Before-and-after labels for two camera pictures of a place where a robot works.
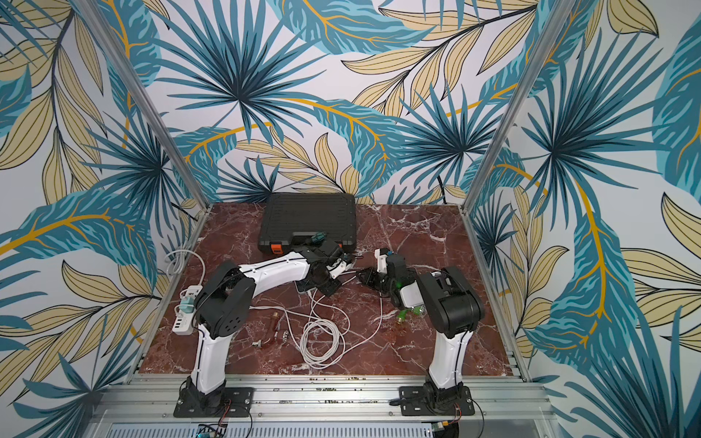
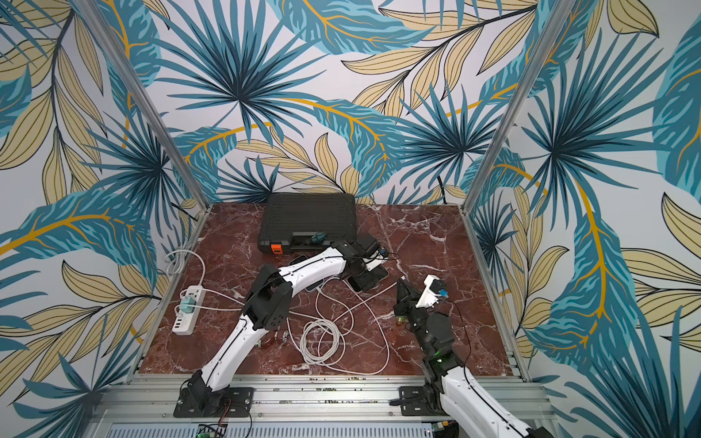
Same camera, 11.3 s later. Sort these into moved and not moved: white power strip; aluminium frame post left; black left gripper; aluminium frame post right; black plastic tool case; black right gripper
Moved: black right gripper; black left gripper
Not moved: aluminium frame post left; white power strip; aluminium frame post right; black plastic tool case
